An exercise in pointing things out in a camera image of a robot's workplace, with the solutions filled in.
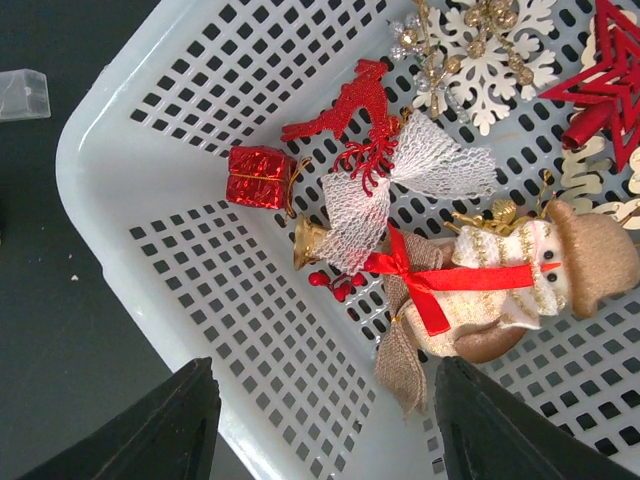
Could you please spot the white perforated plastic basket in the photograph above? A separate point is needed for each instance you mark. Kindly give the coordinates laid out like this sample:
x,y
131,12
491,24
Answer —
x,y
141,171

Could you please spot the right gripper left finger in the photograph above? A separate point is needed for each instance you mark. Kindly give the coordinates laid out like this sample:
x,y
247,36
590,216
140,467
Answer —
x,y
168,434

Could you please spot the white mesh bow with bell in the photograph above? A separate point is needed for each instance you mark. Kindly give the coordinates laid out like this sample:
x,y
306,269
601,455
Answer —
x,y
426,161

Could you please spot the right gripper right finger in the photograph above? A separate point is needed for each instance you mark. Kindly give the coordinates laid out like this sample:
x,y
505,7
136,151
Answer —
x,y
489,434

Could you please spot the white bulb string lights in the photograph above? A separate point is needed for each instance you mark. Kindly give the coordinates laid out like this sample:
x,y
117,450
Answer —
x,y
24,95

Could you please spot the red berry cluster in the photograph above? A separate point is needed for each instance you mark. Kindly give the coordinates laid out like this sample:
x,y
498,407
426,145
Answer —
x,y
340,287

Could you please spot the red star ornament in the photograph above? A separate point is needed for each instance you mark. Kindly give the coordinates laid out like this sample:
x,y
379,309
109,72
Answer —
x,y
607,93

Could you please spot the red foil gift box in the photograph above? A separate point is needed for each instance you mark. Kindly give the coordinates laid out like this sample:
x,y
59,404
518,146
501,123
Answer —
x,y
263,177

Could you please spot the white snowflake ornament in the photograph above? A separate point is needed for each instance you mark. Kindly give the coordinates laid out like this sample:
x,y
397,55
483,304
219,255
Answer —
x,y
503,53

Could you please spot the red glitter reindeer ornament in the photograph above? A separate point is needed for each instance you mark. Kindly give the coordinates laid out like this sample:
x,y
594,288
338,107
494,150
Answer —
x,y
369,161

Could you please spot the gold glitter berry sprig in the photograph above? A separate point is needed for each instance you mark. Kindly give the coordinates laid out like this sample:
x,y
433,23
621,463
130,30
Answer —
x,y
412,36

